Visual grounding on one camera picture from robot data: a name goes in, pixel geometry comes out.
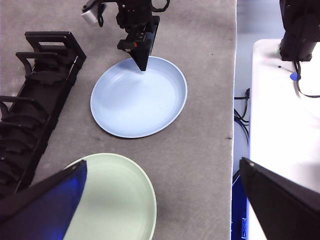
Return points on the pale green round plate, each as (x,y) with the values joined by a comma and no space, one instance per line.
(120,200)

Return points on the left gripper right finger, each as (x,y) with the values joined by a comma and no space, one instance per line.
(287,212)

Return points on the small blue tag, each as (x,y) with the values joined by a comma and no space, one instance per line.
(294,77)

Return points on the light blue round plate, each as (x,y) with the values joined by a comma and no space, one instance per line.
(137,107)

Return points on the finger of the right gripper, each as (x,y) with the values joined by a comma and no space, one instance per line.
(155,32)
(142,56)

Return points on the white robot platform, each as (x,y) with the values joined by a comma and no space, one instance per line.
(275,112)

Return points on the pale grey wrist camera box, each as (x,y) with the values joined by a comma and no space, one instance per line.
(89,16)

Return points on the black plate rack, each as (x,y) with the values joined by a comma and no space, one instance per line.
(27,120)

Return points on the blue printed box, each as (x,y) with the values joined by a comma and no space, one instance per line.
(240,200)

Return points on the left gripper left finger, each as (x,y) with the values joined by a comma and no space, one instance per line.
(37,212)

